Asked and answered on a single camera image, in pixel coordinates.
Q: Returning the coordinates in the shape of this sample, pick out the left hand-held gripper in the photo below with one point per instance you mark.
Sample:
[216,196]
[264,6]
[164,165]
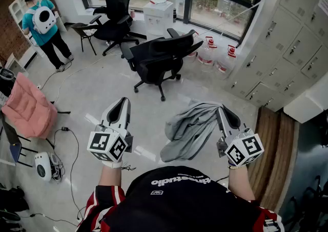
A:
[107,146]

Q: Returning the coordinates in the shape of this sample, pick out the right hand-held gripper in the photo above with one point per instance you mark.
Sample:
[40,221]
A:
[244,149]

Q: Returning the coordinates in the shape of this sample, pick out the grey clothes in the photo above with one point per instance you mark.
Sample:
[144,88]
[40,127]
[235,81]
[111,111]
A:
[189,133]

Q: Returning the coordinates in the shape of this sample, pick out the black low-back office chair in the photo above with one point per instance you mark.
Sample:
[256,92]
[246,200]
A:
[159,59]

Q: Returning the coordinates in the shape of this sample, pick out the person's right forearm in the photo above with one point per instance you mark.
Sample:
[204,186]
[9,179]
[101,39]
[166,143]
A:
[241,185]

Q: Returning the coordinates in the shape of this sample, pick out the person's left forearm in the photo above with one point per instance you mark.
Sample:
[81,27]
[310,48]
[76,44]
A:
[110,177]

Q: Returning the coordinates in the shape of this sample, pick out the small dark cushioned chair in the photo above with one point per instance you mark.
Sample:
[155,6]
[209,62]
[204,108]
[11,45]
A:
[85,31]

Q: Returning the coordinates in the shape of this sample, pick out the black mesh headrest office chair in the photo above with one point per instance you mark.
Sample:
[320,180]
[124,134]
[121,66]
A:
[116,3]

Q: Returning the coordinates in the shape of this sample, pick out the purple wristband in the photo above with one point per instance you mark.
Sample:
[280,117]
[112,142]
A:
[230,164]

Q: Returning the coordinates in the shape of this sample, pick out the white wrist cuff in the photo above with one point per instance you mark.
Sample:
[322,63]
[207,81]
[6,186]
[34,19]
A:
[112,165]

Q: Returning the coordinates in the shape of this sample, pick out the brown wooden planks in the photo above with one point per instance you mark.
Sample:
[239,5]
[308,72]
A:
[271,159]

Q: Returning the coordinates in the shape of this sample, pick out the small grey device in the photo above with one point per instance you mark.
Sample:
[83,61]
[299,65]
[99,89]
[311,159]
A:
[55,164]

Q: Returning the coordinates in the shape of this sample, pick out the pink padded jacket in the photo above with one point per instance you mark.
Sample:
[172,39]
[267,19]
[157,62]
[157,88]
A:
[28,105]

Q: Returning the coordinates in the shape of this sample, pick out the grey metal lockers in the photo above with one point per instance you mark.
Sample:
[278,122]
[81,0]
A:
[282,46]

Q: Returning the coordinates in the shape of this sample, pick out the person's black red jersey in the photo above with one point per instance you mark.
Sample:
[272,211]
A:
[179,205]

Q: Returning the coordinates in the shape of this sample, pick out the pink cup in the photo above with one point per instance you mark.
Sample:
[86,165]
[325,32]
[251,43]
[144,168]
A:
[132,13]

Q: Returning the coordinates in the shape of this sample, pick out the white water dispenser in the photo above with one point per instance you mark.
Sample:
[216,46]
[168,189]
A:
[157,18]

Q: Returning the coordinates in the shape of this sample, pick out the black bag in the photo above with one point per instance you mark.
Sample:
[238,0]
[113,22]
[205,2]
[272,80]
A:
[12,200]

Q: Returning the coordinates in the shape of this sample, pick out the white shelf unit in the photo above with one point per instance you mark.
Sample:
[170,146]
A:
[18,8]

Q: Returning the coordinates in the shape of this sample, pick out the black metal frame chair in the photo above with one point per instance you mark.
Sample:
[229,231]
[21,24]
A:
[15,152]

